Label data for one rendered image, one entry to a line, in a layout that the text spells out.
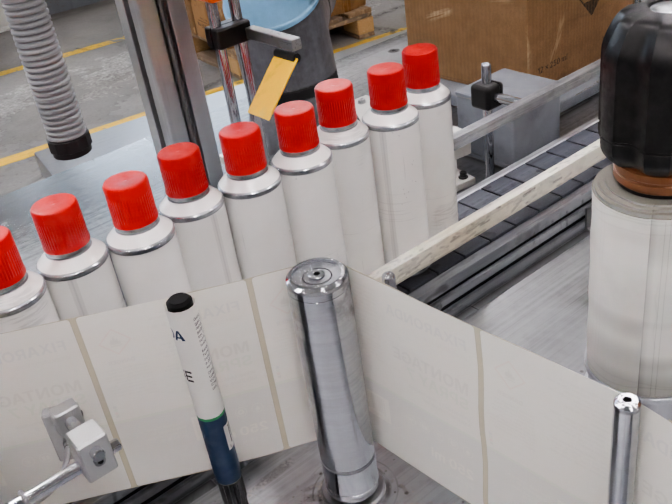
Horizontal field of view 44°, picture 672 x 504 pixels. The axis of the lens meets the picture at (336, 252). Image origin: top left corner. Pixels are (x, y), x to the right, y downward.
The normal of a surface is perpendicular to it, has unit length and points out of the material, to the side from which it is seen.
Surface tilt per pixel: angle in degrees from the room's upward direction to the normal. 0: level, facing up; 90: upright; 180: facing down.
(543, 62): 90
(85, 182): 0
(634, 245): 91
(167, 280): 90
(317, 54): 86
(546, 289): 0
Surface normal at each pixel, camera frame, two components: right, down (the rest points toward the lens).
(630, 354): -0.58, 0.48
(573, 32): 0.66, 0.32
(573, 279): -0.13, -0.84
